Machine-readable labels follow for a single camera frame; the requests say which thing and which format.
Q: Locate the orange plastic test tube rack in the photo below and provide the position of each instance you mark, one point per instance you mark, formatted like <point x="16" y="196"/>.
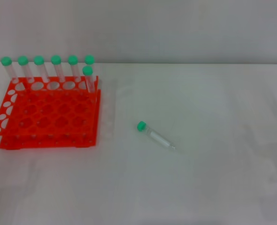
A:
<point x="58" y="110"/>

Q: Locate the green-capped clear test tube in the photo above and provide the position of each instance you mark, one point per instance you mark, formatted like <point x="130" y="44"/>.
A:
<point x="87" y="70"/>
<point x="141" y="125"/>
<point x="38" y="60"/>
<point x="89" y="59"/>
<point x="22" y="60"/>
<point x="6" y="61"/>
<point x="73" y="59"/>
<point x="56" y="59"/>

